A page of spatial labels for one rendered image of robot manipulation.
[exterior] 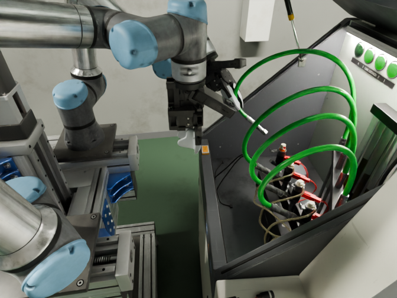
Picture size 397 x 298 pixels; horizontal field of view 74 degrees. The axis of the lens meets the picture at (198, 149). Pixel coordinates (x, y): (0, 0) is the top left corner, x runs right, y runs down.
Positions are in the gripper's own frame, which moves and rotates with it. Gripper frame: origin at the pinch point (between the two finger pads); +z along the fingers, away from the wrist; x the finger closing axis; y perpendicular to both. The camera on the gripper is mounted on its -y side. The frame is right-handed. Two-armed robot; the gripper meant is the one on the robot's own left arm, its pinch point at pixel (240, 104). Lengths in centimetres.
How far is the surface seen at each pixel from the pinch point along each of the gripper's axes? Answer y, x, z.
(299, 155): -19.6, 28.3, 17.1
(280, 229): 0.7, 17.1, 39.3
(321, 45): -26.2, -29.6, -4.4
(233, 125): 17.4, -20.2, 5.6
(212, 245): 16.3, 29.8, 32.7
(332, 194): -15.8, 10.2, 35.9
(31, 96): 193, -41, -105
